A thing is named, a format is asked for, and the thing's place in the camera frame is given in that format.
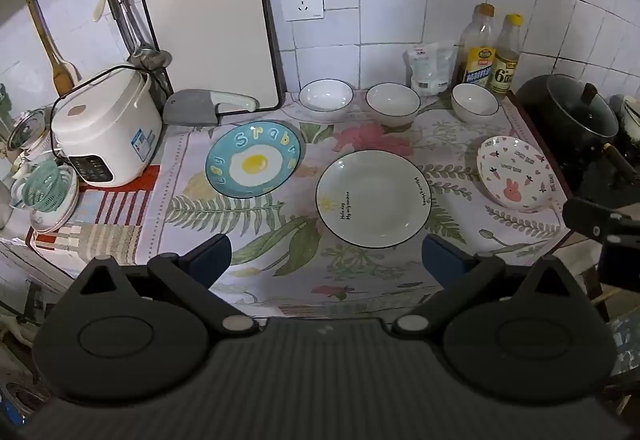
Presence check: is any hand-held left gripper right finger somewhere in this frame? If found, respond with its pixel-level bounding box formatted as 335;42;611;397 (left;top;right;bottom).
390;234;588;340

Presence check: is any white salt bag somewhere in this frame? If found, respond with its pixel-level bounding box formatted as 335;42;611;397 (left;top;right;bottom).
404;43;459;96

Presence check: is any white bowl with dark rim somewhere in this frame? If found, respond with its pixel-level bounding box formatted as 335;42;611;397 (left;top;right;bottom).
451;83;500;124
365;83;421;129
298;79;355;114

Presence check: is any pink rabbit print plate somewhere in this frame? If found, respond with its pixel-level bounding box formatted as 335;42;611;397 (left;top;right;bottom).
475;135;553;214

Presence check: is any red striped cloth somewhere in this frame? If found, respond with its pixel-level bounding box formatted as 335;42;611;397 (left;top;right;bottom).
25;164;161;267

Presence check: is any glass pot lid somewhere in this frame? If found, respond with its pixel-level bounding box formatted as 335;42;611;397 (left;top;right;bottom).
7;108;51;154

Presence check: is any blue fried egg plate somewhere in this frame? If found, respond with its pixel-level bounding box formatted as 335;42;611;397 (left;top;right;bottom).
205;121;304;199

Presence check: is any white wall socket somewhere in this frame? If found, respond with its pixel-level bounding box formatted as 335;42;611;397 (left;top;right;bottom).
278;0;325;22

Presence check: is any grey cleaver with white handle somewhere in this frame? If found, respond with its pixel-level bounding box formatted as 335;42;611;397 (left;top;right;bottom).
164;89;261;127

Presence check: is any green strainer in bowl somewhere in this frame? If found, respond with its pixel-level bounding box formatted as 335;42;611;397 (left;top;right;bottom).
10;164;81;234

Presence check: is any yellow label cooking wine bottle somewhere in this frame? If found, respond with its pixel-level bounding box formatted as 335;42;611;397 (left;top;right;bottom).
452;3;497;89

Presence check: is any metal ladle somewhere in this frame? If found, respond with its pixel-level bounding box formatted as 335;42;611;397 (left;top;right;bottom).
104;0;153;70

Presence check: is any black gas stove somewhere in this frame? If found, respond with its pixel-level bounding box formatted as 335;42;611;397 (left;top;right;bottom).
550;135;640;206

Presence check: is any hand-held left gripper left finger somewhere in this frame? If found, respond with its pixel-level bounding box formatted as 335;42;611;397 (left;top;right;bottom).
60;234;262;339

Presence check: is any wooden spatula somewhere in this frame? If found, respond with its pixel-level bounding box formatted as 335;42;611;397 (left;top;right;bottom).
26;0;82;96

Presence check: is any white enamel pot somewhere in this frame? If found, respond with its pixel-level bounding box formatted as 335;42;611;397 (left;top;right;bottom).
619;94;640;142

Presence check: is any black pot with glass lid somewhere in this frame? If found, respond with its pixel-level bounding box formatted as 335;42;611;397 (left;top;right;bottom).
515;74;636;176

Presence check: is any green plastic strainer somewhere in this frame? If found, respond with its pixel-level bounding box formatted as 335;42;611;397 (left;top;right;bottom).
22;159;69;216

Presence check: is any white rice cooker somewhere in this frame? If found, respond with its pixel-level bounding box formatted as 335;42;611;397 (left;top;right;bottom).
50;64;164;189

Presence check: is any white cutting board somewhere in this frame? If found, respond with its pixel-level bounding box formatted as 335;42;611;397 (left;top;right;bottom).
140;0;287;114

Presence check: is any clear vinegar bottle yellow cap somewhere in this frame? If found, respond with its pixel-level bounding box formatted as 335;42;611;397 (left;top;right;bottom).
487;14;524;96

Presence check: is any white plate with sun print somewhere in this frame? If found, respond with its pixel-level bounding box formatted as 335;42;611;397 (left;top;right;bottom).
315;150;432;249

